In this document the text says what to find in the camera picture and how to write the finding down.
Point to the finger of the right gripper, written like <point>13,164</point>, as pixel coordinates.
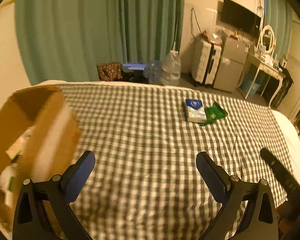
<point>283,176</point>

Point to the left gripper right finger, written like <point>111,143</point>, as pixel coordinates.
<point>259,220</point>

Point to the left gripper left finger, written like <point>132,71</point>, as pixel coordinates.
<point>31,220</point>

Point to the green snack wrapper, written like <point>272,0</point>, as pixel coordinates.
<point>214,113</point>

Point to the blue Vinda tissue pack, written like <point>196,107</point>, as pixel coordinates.
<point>195,111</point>

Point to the cream lace cloth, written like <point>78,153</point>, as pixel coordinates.
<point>6,179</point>

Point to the maroon white medicine box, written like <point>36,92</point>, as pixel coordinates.
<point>18,146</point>

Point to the person's right hand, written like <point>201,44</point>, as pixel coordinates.
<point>288,220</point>

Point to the brown cardboard box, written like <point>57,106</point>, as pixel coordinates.
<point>51,146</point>

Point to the grey checked bed cover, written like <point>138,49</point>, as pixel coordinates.
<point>145,184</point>

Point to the brown patterned bag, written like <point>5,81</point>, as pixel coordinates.
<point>110,71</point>

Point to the grey mini fridge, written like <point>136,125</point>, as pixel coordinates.
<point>231,63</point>

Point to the white oval mirror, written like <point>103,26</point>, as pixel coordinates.
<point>267,41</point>

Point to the pack of small water bottles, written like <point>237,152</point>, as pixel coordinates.
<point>153,72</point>

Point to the white suitcase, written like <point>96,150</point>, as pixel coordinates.
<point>205,61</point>

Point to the green curtain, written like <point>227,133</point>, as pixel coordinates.
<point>278,14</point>
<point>67,39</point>

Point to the large clear water bottle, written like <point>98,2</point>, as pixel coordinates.
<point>171,69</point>

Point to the right green curtain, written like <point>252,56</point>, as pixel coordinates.
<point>278,14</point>

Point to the black wall television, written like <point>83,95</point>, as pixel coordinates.
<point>241,18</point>

